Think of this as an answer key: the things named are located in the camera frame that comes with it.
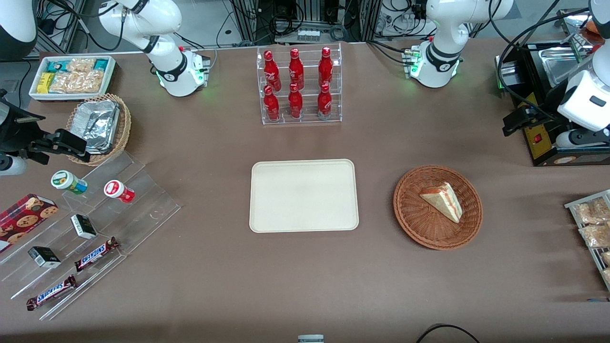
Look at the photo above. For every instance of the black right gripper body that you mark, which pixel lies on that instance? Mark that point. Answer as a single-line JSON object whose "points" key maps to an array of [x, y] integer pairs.
{"points": [[13, 134]]}

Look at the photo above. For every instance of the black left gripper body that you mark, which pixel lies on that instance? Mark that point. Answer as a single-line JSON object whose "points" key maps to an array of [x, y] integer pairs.
{"points": [[552, 104]]}

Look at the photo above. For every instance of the triangle sandwich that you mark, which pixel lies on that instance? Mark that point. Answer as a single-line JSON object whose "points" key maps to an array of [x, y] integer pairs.
{"points": [[443, 200]]}

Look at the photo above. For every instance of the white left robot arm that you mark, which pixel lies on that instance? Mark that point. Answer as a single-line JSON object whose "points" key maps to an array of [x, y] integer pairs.
{"points": [[441, 57]]}

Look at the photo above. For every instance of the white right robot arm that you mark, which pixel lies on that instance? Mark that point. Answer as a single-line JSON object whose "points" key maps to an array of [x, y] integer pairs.
{"points": [[167, 64]]}

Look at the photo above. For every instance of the aluminium foil tray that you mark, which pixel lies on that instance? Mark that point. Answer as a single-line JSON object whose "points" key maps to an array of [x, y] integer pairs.
{"points": [[97, 125]]}

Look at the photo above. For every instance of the light wicker basket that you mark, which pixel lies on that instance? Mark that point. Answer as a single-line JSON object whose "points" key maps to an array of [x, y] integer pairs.
{"points": [[125, 128]]}

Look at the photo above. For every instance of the tray of packaged pastries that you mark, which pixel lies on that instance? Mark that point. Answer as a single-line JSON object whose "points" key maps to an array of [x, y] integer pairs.
{"points": [[574, 206]]}

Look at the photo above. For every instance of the brown wicker basket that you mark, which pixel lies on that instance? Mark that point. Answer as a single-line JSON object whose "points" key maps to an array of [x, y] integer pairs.
{"points": [[419, 224]]}

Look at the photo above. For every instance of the cream plastic tray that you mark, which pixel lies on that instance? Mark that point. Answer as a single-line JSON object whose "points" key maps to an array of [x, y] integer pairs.
{"points": [[304, 195]]}

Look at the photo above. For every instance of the black food warmer cabinet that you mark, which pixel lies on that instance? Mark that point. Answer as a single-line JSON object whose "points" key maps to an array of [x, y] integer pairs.
{"points": [[541, 143]]}

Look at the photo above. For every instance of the green lid snack cup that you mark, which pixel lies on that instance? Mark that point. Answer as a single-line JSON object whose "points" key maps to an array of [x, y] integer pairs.
{"points": [[66, 181]]}

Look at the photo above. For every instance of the steel warmer pan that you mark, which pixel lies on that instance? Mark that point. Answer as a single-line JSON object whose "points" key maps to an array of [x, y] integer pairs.
{"points": [[560, 66]]}

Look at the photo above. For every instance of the yellow snack pack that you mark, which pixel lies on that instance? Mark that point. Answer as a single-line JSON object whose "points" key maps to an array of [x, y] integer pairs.
{"points": [[45, 83]]}

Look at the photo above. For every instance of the red lid snack cup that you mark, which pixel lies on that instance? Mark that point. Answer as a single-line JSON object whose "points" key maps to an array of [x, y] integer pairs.
{"points": [[116, 189]]}

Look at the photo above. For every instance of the large clear cracker bag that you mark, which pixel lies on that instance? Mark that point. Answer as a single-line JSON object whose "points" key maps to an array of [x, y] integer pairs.
{"points": [[76, 82]]}

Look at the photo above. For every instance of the small black box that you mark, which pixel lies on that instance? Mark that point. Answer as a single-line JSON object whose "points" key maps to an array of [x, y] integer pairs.
{"points": [[83, 226], [44, 257]]}

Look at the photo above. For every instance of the teal snack pack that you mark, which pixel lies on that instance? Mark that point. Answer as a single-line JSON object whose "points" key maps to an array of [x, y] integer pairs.
{"points": [[57, 65], [101, 65]]}

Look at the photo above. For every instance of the white plastic snack bin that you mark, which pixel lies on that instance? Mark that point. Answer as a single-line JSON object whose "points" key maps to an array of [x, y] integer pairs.
{"points": [[109, 76]]}

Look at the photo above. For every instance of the small clear cracker bag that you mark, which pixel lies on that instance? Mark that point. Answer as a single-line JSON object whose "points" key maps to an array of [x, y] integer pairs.
{"points": [[81, 64]]}

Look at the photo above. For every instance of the red cookie box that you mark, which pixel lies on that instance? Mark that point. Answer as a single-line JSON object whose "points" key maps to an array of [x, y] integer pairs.
{"points": [[24, 220]]}

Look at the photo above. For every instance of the clear acrylic stepped stand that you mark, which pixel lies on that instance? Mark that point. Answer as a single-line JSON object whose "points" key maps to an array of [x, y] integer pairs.
{"points": [[143, 200]]}

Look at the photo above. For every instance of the Snickers chocolate bar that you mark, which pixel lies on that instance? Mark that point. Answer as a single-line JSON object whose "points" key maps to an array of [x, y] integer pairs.
{"points": [[51, 292], [95, 255]]}

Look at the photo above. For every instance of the clear nut snack bag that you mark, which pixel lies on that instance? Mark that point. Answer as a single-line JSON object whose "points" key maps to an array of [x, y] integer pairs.
{"points": [[606, 258], [593, 212], [596, 235]]}

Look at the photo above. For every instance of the small blue object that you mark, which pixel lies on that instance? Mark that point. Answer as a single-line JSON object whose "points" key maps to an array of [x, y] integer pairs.
{"points": [[598, 299]]}

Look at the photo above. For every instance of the red cola bottle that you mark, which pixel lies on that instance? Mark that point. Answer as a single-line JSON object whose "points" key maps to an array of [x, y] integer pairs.
{"points": [[325, 66], [295, 105], [271, 71], [296, 69], [324, 105], [271, 107]]}

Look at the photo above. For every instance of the clear acrylic bottle rack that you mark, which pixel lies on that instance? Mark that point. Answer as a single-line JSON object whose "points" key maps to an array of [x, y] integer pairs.
{"points": [[310, 121]]}

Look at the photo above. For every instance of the white power strip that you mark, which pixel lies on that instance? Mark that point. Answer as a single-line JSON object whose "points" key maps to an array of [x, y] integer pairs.
{"points": [[308, 35]]}

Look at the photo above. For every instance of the small grey device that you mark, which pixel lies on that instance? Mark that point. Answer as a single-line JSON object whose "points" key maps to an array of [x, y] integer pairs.
{"points": [[310, 339]]}

